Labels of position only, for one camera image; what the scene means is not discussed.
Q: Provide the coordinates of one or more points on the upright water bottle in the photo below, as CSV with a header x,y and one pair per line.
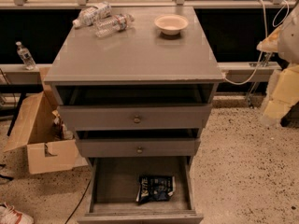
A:
x,y
25,56

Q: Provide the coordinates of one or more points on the blue chip bag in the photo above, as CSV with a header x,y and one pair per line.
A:
x,y
155,188

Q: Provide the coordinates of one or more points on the clear bottle with white label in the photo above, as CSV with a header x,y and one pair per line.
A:
x,y
90,15

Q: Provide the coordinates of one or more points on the grey bottom drawer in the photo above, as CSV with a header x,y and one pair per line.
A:
x,y
115,185

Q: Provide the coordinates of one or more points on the white paper bowl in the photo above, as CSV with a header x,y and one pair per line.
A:
x,y
171,24

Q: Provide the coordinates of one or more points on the white and red sneaker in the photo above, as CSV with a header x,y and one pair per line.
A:
x,y
9,215

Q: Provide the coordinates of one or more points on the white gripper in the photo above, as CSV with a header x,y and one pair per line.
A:
x,y
290,46

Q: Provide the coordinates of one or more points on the grey drawer cabinet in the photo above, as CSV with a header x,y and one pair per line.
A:
x,y
137,67

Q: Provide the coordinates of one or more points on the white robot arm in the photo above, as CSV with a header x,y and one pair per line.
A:
x,y
289,38

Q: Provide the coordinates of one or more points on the clear bottle with red label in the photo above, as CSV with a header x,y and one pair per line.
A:
x,y
113,24

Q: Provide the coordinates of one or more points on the open cardboard box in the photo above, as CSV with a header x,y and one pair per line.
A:
x,y
39,130

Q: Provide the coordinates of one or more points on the grey top drawer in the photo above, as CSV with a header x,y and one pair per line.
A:
x,y
108,118

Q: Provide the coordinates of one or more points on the grey middle drawer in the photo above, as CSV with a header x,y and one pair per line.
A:
x,y
137,143

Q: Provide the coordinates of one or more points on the grey drawer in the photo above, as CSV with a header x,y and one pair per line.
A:
x,y
137,143
115,185
108,118

